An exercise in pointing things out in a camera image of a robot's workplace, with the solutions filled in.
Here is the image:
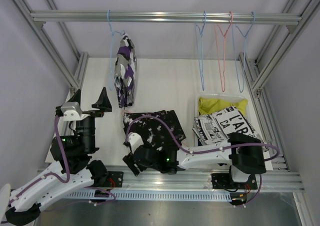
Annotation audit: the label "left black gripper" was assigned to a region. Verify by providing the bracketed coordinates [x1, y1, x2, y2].
[67, 87, 112, 153]

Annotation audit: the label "black white floral trousers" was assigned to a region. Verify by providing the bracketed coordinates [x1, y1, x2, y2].
[123, 110, 187, 151]

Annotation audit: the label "pink wire hanger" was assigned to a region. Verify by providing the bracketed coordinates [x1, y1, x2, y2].
[121, 109, 131, 117]
[214, 11, 234, 92]

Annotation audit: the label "white newspaper print trousers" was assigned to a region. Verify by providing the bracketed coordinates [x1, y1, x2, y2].
[192, 106, 263, 145]

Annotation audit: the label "yellow-green trousers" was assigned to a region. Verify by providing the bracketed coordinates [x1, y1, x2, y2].
[197, 97, 248, 116]

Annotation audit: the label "light blue wire hanger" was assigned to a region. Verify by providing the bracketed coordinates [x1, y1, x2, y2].
[107, 10, 126, 91]
[231, 11, 256, 93]

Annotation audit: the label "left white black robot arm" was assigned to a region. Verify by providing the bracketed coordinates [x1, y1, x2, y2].
[4, 88, 112, 225]

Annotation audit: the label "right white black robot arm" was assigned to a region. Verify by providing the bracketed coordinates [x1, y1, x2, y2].
[123, 133, 267, 188]

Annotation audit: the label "purple grey patterned trousers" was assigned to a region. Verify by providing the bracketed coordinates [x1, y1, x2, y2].
[114, 34, 137, 108]

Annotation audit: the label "white plastic basket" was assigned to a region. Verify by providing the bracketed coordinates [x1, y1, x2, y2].
[193, 93, 253, 146]

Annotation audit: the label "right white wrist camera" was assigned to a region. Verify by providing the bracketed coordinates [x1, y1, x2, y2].
[124, 133, 144, 153]

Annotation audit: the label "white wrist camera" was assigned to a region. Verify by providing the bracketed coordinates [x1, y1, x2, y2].
[124, 133, 144, 153]
[60, 102, 89, 121]

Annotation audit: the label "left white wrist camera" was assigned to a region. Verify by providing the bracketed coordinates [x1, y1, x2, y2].
[60, 102, 89, 121]

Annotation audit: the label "slotted cable duct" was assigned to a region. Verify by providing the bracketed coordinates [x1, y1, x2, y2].
[63, 189, 244, 202]

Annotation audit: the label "aluminium hanging rail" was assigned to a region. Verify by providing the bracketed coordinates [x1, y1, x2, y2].
[30, 10, 302, 26]

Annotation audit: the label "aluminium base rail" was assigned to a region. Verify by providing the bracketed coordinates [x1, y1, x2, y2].
[31, 164, 305, 192]

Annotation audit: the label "aluminium frame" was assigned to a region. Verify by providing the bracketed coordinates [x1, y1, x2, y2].
[0, 0, 320, 176]

